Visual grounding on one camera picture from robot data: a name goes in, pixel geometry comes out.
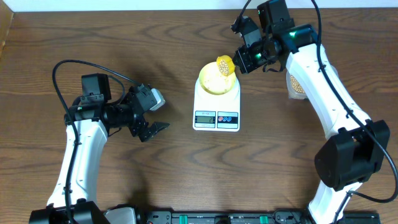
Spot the yellow plastic measuring scoop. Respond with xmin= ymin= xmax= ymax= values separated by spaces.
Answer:
xmin=216 ymin=55 xmax=235 ymax=77

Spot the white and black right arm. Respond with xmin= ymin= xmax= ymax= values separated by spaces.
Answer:
xmin=231 ymin=0 xmax=391 ymax=223

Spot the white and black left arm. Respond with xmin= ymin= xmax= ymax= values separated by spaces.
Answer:
xmin=29 ymin=73 xmax=168 ymax=223

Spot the pale yellow bowl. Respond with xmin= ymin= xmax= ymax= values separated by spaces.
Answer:
xmin=198 ymin=62 xmax=237 ymax=95

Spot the white digital kitchen scale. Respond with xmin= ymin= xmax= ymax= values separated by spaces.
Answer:
xmin=192 ymin=79 xmax=241 ymax=132

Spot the clear container of soybeans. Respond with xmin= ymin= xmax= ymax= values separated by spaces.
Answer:
xmin=286 ymin=72 xmax=307 ymax=100

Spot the brown cardboard panel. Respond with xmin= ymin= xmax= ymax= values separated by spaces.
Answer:
xmin=0 ymin=0 xmax=14 ymax=54

